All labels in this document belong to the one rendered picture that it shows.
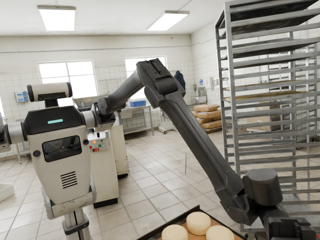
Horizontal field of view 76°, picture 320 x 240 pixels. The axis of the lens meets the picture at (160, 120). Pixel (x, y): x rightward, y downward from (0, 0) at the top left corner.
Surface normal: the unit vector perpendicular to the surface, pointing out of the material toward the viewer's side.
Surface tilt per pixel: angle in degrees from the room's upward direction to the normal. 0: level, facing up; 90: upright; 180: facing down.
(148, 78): 97
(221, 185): 85
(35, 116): 90
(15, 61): 90
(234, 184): 56
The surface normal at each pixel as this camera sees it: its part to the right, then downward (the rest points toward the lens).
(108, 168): 0.24, 0.12
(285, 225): -0.19, 0.18
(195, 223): -0.09, -0.98
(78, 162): 0.55, 0.06
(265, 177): -0.29, -0.95
